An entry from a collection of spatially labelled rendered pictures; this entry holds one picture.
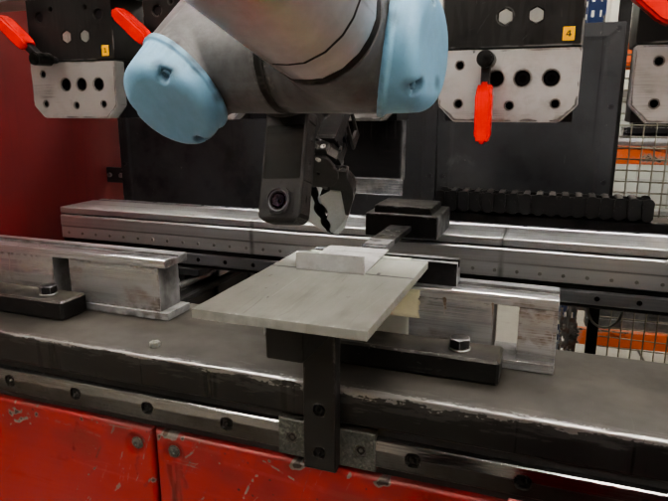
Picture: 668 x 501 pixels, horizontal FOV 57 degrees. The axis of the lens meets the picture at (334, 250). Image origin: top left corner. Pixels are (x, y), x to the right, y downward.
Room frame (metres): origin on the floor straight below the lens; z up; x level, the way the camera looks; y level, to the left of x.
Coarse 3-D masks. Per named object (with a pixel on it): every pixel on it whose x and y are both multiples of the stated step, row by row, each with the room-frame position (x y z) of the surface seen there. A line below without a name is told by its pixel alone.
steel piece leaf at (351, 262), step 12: (300, 252) 0.71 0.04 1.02; (312, 252) 0.71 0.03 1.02; (324, 252) 0.79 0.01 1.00; (336, 252) 0.79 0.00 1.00; (348, 252) 0.79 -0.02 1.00; (360, 252) 0.79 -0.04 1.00; (300, 264) 0.71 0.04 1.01; (312, 264) 0.71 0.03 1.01; (324, 264) 0.70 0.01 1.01; (336, 264) 0.70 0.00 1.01; (348, 264) 0.69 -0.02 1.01; (360, 264) 0.69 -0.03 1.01; (372, 264) 0.73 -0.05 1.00
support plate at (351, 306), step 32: (288, 256) 0.78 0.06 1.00; (256, 288) 0.63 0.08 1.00; (288, 288) 0.63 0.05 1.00; (320, 288) 0.63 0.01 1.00; (352, 288) 0.63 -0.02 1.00; (384, 288) 0.63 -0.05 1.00; (224, 320) 0.56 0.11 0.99; (256, 320) 0.54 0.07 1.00; (288, 320) 0.53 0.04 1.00; (320, 320) 0.53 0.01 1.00; (352, 320) 0.53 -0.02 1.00; (384, 320) 0.56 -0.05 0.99
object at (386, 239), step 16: (384, 208) 0.99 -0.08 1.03; (400, 208) 0.98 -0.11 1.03; (416, 208) 0.97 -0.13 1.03; (432, 208) 0.97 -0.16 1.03; (448, 208) 1.04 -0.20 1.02; (368, 224) 0.99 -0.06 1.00; (384, 224) 0.98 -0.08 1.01; (400, 224) 0.97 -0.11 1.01; (416, 224) 0.96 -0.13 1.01; (432, 224) 0.95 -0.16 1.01; (448, 224) 1.04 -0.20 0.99; (384, 240) 0.86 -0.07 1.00
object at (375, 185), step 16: (352, 128) 0.80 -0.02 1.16; (368, 128) 0.79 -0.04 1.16; (384, 128) 0.78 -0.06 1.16; (400, 128) 0.77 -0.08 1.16; (368, 144) 0.79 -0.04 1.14; (384, 144) 0.78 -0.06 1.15; (400, 144) 0.77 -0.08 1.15; (352, 160) 0.80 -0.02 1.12; (368, 160) 0.79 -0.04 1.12; (384, 160) 0.78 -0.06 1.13; (400, 160) 0.77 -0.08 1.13; (368, 176) 0.79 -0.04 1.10; (384, 176) 0.78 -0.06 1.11; (400, 176) 0.77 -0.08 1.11; (368, 192) 0.80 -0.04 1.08; (384, 192) 0.79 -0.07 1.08; (400, 192) 0.78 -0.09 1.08
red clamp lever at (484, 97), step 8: (480, 56) 0.67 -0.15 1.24; (488, 56) 0.67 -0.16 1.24; (480, 64) 0.67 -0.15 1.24; (488, 64) 0.67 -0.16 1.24; (488, 72) 0.67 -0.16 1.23; (488, 80) 0.67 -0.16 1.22; (480, 88) 0.67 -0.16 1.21; (488, 88) 0.67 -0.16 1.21; (480, 96) 0.67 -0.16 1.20; (488, 96) 0.67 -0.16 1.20; (480, 104) 0.67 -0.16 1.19; (488, 104) 0.67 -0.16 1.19; (480, 112) 0.67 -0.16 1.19; (488, 112) 0.67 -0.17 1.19; (480, 120) 0.67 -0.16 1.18; (488, 120) 0.67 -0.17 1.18; (480, 128) 0.67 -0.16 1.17; (488, 128) 0.67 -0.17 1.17; (480, 136) 0.67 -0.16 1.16; (488, 136) 0.67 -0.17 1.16
